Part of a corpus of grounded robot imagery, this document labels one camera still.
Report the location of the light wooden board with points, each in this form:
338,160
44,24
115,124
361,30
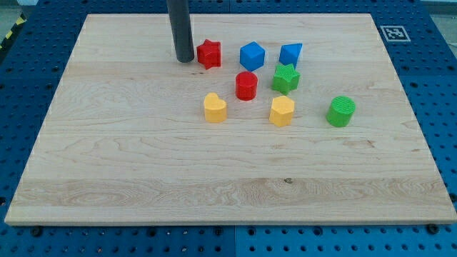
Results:
125,141

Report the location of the red star block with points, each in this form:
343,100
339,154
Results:
209,54

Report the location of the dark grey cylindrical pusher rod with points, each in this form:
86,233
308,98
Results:
180,22

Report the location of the yellow heart block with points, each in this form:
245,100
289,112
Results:
215,109

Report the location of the green star block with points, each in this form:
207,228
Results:
285,79

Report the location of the blue cube block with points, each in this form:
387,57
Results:
252,56

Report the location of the yellow black hazard tape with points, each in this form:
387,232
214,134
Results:
13,33

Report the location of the yellow hexagon block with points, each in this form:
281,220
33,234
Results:
282,110

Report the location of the green cylinder block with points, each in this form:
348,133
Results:
340,111

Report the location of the white fiducial marker tag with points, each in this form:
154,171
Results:
394,33

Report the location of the red cylinder block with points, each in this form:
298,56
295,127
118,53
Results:
246,85

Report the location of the blue triangle block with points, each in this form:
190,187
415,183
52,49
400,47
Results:
290,53

